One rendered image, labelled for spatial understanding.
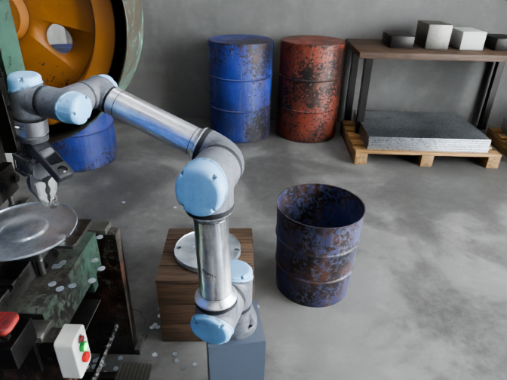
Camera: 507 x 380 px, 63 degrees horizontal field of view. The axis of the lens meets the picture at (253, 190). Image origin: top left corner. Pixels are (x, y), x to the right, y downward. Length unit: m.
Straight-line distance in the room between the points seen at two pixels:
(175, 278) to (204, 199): 0.88
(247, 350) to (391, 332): 0.91
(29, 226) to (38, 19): 0.64
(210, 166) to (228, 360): 0.71
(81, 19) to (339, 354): 1.62
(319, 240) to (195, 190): 1.04
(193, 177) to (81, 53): 0.73
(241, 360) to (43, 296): 0.62
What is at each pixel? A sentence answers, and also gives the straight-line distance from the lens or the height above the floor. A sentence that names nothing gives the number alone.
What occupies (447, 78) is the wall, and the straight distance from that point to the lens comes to 4.79.
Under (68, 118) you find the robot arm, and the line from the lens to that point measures 1.07.
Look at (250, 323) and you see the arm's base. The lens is 1.38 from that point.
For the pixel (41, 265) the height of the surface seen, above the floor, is 0.69.
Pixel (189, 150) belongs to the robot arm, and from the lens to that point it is 1.07.
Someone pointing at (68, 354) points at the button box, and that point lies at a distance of 1.24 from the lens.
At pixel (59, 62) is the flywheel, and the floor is 1.18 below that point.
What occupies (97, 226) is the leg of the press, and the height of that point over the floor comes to 0.64.
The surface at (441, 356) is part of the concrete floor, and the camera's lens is 2.11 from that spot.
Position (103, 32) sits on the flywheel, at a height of 1.29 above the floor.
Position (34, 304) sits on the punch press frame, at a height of 0.64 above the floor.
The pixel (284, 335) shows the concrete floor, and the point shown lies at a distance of 2.01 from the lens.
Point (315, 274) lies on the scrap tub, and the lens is 2.00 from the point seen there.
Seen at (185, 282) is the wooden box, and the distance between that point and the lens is 1.75.
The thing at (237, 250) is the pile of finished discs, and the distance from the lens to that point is 1.87.
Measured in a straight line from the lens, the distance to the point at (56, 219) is 1.40.
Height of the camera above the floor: 1.48
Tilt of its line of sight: 29 degrees down
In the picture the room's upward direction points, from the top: 1 degrees clockwise
